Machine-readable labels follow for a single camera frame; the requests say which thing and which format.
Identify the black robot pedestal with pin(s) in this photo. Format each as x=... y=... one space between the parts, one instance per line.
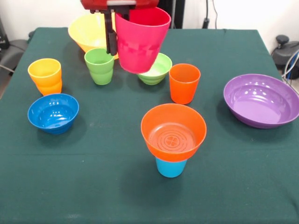
x=182 y=14

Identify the orange cup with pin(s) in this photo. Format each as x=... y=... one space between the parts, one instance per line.
x=183 y=91

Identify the blue bowl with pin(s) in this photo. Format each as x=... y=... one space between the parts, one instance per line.
x=53 y=126

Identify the light blue cup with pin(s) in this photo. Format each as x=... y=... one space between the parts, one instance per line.
x=171 y=169

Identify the pink cup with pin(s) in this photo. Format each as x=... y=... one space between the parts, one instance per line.
x=140 y=46

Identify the purple bowl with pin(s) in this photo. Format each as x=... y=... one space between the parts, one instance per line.
x=257 y=105

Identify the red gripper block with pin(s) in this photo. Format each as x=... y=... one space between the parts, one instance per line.
x=144 y=3

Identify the green bowl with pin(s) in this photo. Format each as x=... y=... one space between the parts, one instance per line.
x=161 y=67

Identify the yellow cup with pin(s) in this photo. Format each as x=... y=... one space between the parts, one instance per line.
x=46 y=81

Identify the dark green tablecloth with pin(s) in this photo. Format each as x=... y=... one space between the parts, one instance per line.
x=210 y=186

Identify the large yellow bowl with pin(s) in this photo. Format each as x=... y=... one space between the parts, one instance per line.
x=91 y=30

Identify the orange bowl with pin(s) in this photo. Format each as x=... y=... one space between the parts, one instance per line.
x=172 y=116

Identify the green cup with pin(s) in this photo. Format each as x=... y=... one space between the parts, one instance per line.
x=99 y=70

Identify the gray black machine base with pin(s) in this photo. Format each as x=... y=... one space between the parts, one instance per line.
x=285 y=53
x=11 y=56

